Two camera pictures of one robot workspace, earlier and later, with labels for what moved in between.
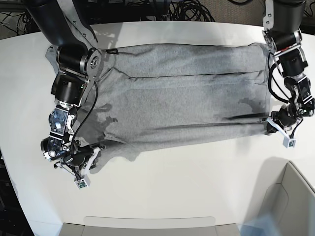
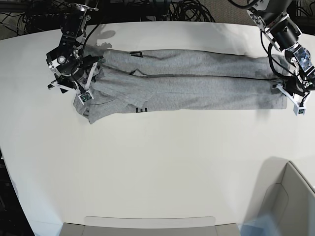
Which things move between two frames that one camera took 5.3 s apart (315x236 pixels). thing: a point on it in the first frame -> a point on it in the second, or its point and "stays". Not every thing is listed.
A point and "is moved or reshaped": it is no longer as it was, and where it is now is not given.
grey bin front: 149,226 stays
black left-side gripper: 78,158 -> 80,74
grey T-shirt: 146,96 is moved or reshaped
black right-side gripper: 286,116 -> 296,88
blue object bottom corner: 264,225 stays
